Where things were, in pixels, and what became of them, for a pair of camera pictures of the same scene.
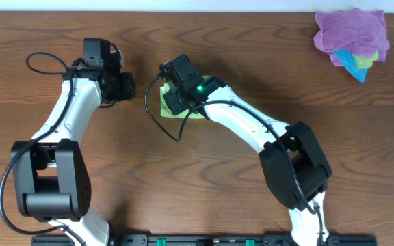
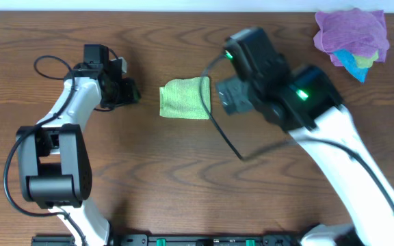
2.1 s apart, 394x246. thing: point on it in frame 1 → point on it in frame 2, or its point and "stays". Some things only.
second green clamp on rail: [250, 242] stays
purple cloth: [360, 32] stays
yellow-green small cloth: [365, 62] stays
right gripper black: [173, 103] → [231, 94]
